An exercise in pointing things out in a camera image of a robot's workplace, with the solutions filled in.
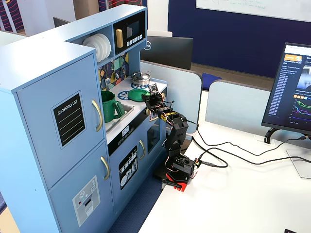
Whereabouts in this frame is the blue freezer door with dispenser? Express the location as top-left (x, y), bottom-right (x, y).
top-left (48, 142), bottom-right (115, 233)

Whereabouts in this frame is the black Dell monitor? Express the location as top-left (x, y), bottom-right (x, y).
top-left (140, 35), bottom-right (194, 71)

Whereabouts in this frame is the green plastic plate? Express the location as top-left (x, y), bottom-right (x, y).
top-left (128, 89), bottom-right (150, 102)

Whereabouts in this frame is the blue dishwasher door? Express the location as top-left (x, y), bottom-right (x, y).
top-left (109, 118), bottom-right (148, 212)

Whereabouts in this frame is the silver steel toy pot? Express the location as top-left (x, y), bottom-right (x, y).
top-left (131, 71), bottom-right (151, 86)

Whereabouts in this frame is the gold fridge door handle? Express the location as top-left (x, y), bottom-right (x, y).
top-left (91, 99), bottom-right (104, 133)

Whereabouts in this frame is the red table clamp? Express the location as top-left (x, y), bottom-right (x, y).
top-left (161, 171), bottom-right (198, 193)

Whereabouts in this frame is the blue wooden toy kitchen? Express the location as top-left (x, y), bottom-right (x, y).
top-left (0, 3), bottom-right (169, 233)

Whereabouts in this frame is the grey desk partition panel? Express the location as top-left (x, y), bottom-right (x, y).
top-left (140, 60), bottom-right (203, 134)
top-left (205, 80), bottom-right (276, 133)

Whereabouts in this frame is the gold microwave handle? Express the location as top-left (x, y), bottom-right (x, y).
top-left (115, 29), bottom-right (123, 48)

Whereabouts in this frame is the green container with handle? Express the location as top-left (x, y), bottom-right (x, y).
top-left (101, 90), bottom-right (126, 123)

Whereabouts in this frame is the grey toy sink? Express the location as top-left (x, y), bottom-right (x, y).
top-left (104, 103), bottom-right (135, 134)

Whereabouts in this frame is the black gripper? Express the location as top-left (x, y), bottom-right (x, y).
top-left (141, 91), bottom-right (168, 113)

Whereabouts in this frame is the blue fridge door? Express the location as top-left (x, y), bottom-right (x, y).
top-left (16, 53), bottom-right (107, 190)

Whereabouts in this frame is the white whiteboard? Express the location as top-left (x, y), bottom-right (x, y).
top-left (195, 0), bottom-right (311, 23)

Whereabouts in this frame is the silver pot lid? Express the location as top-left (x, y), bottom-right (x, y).
top-left (132, 72), bottom-right (150, 81)

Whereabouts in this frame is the blue oven door with window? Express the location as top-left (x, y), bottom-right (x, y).
top-left (145, 114), bottom-right (169, 156)

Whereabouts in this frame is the white toy plate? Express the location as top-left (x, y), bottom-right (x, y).
top-left (82, 36), bottom-right (98, 55)
top-left (87, 34), bottom-right (105, 59)
top-left (95, 33), bottom-right (112, 62)

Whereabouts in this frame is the silver monitor stand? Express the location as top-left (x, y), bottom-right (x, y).
top-left (264, 127), bottom-right (311, 180)

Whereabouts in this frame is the black microwave door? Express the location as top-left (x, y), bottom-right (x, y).
top-left (113, 11), bottom-right (146, 55)

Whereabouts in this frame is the black monitor with lit screen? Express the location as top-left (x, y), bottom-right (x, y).
top-left (261, 42), bottom-right (311, 135)

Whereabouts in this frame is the gold freezer door handle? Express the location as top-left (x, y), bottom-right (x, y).
top-left (100, 156), bottom-right (111, 181)

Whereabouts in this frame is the black cable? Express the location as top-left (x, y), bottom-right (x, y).
top-left (191, 121), bottom-right (311, 156)
top-left (198, 147), bottom-right (311, 169)

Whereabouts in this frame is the black shopping list board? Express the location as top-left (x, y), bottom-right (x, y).
top-left (51, 91), bottom-right (88, 150)

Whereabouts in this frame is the gold dishwasher door handle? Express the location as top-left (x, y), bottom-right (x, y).
top-left (138, 139), bottom-right (146, 160)

